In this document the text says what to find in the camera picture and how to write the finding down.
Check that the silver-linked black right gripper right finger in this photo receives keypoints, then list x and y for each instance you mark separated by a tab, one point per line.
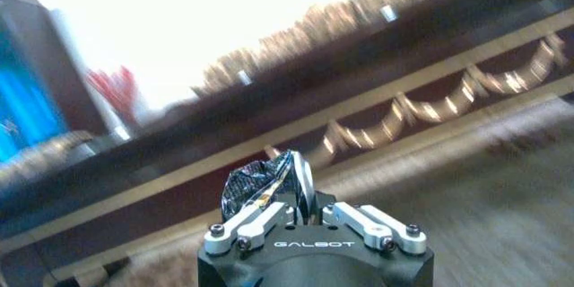
373	228

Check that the blue box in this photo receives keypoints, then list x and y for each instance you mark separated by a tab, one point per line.
27	109

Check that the dark foil wrapper trash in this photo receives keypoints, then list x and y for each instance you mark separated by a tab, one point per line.
252	179

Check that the red and white container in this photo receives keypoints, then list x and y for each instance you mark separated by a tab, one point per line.
117	88

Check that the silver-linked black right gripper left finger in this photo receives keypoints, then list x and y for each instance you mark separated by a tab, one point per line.
252	224

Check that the brown fringed table cloth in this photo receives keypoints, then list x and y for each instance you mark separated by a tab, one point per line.
332	25

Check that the tan scalloped fringe trim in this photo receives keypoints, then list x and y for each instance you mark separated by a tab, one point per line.
430	112

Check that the dark brown cabinet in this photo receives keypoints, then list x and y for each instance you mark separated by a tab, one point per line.
58	65

